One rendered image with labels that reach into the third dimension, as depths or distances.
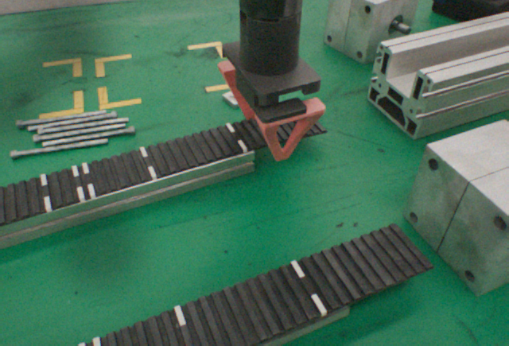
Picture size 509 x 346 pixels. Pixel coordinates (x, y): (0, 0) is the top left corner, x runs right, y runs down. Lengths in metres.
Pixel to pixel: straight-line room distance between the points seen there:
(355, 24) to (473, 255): 0.40
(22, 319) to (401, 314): 0.31
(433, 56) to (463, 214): 0.27
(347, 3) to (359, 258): 0.42
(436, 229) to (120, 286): 0.29
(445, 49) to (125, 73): 0.44
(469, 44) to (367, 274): 0.38
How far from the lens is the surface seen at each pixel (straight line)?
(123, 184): 0.46
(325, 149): 0.53
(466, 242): 0.42
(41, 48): 0.81
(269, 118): 0.40
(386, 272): 0.39
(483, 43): 0.68
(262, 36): 0.41
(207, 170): 0.47
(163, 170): 0.46
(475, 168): 0.41
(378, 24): 0.69
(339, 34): 0.73
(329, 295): 0.37
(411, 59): 0.60
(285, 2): 0.40
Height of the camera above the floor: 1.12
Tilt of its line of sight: 42 degrees down
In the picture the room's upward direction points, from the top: straight up
